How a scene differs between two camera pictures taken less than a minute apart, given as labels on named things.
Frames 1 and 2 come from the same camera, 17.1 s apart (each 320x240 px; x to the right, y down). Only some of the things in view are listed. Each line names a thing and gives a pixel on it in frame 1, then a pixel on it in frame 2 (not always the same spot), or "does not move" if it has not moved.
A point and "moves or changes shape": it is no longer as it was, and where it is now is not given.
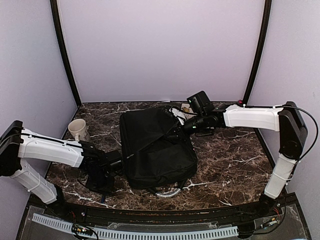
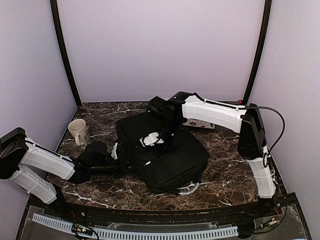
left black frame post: (63, 48) does not move
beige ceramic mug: (77, 128) does not move
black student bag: (156, 150) moves or changes shape
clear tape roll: (168, 193) to (188, 189)
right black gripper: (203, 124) to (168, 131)
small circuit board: (82, 229) does not move
